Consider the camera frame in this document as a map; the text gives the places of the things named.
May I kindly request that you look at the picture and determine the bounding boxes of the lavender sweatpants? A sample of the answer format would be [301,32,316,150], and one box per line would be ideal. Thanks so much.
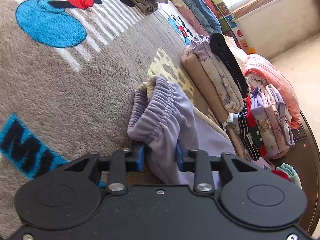
[126,75,273,189]

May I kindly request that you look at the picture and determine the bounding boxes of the tall folded clothes stack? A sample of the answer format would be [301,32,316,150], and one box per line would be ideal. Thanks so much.
[226,84,295,163]

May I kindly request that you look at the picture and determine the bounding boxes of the floral folded blanket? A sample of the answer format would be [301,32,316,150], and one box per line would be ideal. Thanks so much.
[190,35,244,113]

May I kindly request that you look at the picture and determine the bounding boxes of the beige folded blanket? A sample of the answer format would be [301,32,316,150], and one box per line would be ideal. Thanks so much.
[181,46,229,123]

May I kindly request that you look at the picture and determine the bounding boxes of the pink rolled quilt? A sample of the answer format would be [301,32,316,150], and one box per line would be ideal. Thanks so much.
[242,54,301,129]

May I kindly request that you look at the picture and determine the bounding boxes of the white cream quilt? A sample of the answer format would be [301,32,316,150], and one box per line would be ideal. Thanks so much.
[223,35,248,69]

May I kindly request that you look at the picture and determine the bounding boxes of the Mickey Mouse fleece blanket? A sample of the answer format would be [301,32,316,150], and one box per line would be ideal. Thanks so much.
[0,0,226,238]

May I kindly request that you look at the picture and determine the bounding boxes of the black folded garment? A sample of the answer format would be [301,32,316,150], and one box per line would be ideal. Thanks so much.
[209,31,248,99]

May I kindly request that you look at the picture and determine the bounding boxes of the colourful alphabet headboard mat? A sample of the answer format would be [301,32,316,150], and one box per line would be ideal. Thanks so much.
[210,0,256,54]

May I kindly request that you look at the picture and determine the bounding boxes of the purple floral quilt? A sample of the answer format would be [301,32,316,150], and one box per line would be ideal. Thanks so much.
[171,0,209,36]

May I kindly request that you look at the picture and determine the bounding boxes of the blue folded quilt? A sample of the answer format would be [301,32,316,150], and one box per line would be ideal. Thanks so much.
[182,0,222,35]

